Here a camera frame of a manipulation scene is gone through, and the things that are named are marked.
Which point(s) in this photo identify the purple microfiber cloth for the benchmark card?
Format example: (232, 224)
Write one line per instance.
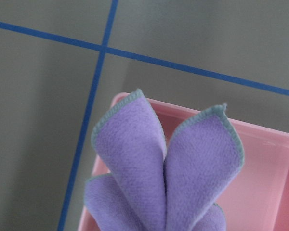
(159, 185)

